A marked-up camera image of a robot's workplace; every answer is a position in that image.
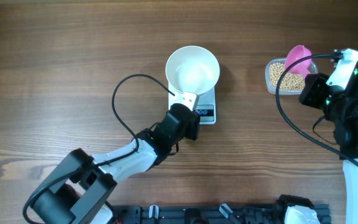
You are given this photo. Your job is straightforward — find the pink plastic measuring scoop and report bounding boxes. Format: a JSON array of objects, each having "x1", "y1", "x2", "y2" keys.
[{"x1": 283, "y1": 45, "x2": 313, "y2": 80}]

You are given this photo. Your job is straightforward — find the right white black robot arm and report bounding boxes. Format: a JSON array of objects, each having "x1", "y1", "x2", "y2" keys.
[{"x1": 299, "y1": 62, "x2": 358, "y2": 223}]

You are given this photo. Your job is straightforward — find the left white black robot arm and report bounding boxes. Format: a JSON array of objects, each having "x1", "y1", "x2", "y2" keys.
[{"x1": 22, "y1": 103, "x2": 200, "y2": 223}]

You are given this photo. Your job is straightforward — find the white digital kitchen scale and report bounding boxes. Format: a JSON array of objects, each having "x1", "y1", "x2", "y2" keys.
[{"x1": 168, "y1": 82, "x2": 216, "y2": 124}]

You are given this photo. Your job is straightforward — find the white round bowl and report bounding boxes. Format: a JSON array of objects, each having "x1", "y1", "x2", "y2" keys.
[{"x1": 165, "y1": 45, "x2": 221, "y2": 96}]

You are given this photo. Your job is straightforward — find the clear plastic container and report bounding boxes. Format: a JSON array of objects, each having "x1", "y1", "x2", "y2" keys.
[{"x1": 265, "y1": 58, "x2": 305, "y2": 95}]

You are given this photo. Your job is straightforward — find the pile of soybeans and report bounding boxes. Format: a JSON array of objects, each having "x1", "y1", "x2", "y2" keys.
[{"x1": 268, "y1": 62, "x2": 307, "y2": 91}]

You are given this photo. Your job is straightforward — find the right black camera cable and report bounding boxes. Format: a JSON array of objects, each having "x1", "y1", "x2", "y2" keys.
[{"x1": 274, "y1": 53, "x2": 358, "y2": 194}]

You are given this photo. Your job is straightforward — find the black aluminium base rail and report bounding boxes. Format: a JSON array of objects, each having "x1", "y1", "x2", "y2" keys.
[{"x1": 112, "y1": 194, "x2": 332, "y2": 224}]

